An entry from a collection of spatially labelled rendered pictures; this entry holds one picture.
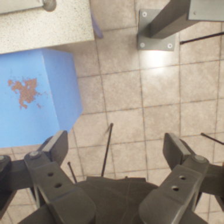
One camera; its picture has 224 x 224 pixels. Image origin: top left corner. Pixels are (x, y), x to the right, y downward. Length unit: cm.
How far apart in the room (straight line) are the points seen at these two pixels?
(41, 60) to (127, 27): 79
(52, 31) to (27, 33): 10
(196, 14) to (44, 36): 51
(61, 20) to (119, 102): 93
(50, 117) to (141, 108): 85
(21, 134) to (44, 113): 19
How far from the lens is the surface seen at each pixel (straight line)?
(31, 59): 90
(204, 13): 55
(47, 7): 71
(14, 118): 101
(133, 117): 150
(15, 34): 76
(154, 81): 145
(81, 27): 68
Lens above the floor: 140
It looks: 73 degrees down
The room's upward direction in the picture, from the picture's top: 176 degrees counter-clockwise
